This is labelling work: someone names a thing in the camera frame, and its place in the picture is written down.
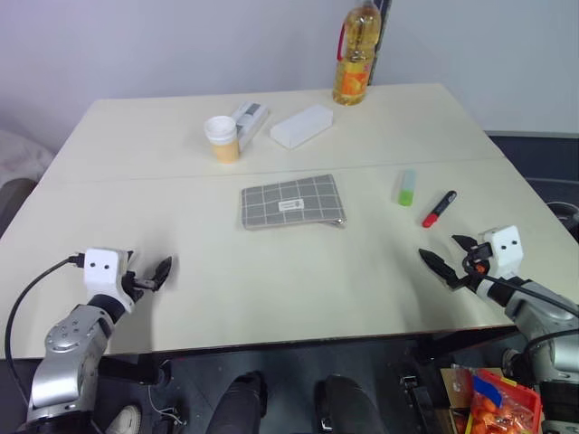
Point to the paper cup with white lid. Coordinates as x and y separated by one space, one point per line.
222 138

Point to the red and black marker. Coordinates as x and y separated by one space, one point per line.
438 210

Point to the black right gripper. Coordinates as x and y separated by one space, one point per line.
475 267

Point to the black round object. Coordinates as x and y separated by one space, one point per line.
565 217

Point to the grey checked pouch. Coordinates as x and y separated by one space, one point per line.
291 203

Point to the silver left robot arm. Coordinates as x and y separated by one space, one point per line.
68 352

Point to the orange plastic crate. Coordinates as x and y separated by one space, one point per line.
506 407

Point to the plain white box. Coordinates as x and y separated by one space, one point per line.
302 126

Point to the black table leg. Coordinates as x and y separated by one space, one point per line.
418 402

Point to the dark rounded shape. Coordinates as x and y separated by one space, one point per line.
240 402
346 404

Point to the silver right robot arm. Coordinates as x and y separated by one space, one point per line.
536 314

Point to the white shoe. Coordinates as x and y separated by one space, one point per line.
124 419

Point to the dark upright post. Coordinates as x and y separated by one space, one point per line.
381 40

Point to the yellow cooking oil bottle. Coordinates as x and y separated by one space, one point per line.
356 59

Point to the brown cardboard box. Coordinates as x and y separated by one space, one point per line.
454 389

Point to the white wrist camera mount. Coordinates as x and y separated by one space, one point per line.
101 271
504 251

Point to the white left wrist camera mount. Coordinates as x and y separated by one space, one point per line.
101 271

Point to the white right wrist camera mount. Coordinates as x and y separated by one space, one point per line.
504 251

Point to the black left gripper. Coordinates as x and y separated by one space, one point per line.
140 285

